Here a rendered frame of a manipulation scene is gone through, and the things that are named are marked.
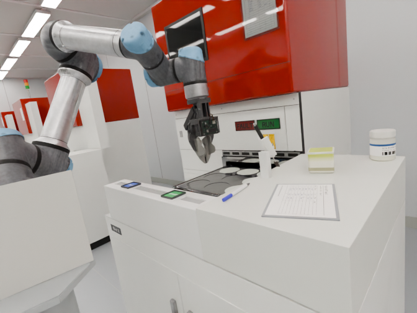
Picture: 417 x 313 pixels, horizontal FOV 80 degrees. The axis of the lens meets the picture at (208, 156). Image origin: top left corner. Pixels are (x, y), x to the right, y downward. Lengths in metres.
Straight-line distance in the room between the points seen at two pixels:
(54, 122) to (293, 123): 0.91
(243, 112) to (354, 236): 0.88
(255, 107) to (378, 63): 1.51
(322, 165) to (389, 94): 1.75
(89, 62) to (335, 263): 0.98
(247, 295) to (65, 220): 0.51
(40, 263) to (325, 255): 0.68
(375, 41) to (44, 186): 2.42
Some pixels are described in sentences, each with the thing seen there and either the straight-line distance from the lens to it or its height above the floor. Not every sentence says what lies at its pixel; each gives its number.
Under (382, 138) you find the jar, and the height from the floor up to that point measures 1.04.
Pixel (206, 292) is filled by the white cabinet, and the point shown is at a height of 0.72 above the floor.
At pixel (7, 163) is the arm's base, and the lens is 0.85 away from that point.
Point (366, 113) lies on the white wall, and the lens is 2.56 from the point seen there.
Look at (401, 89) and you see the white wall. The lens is 2.51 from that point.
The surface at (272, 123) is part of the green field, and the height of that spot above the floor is 1.10.
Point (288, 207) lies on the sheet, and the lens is 0.59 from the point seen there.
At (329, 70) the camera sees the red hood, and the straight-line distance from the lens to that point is 1.46.
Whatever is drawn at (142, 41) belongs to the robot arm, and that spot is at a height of 1.40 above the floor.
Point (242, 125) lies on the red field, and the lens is 1.25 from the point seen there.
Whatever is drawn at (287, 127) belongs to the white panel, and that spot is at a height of 1.08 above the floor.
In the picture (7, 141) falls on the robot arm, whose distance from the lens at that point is 0.90.
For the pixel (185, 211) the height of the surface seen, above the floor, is 0.95.
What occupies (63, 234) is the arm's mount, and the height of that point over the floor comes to 0.93.
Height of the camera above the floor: 1.20
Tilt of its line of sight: 11 degrees down
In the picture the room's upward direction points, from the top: 8 degrees counter-clockwise
